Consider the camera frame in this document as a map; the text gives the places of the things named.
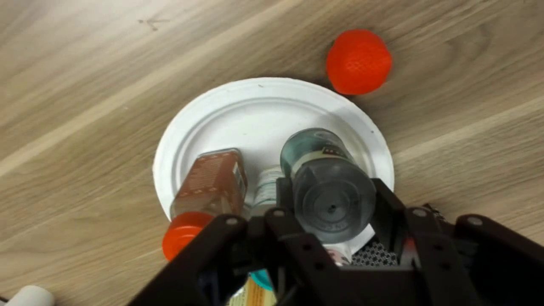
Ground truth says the green label tin can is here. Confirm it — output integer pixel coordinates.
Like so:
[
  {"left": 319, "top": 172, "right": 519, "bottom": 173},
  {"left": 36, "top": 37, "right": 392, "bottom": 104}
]
[{"left": 281, "top": 127, "right": 376, "bottom": 243}]

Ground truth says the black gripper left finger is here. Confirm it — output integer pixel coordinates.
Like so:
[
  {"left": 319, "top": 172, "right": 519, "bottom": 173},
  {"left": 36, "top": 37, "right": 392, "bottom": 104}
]
[{"left": 276, "top": 177, "right": 295, "bottom": 214}]

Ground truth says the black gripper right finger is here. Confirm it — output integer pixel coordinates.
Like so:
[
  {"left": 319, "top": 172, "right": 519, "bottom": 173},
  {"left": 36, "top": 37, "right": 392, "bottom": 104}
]
[{"left": 371, "top": 178, "right": 417, "bottom": 263}]

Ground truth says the orange lid spice jar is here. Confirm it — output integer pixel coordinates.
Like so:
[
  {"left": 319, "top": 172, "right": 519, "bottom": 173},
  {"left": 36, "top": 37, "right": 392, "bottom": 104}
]
[{"left": 162, "top": 148, "right": 247, "bottom": 260}]

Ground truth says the white paper cup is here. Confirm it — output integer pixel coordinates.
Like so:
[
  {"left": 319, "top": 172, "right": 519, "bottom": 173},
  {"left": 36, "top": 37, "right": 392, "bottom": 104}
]
[{"left": 4, "top": 285, "right": 55, "bottom": 306}]

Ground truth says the white round plate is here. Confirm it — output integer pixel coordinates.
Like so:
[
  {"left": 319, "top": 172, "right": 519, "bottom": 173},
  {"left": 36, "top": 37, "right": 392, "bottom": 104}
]
[{"left": 152, "top": 76, "right": 397, "bottom": 260}]

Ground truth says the orange strawberry plushie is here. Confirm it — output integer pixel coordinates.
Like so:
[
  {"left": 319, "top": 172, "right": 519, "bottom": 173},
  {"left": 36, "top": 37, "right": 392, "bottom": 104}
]
[{"left": 327, "top": 29, "right": 393, "bottom": 95}]

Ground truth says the green label white pill bottle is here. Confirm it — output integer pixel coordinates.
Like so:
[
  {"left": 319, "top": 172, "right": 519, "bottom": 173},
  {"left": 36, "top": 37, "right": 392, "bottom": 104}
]
[{"left": 249, "top": 166, "right": 283, "bottom": 216}]

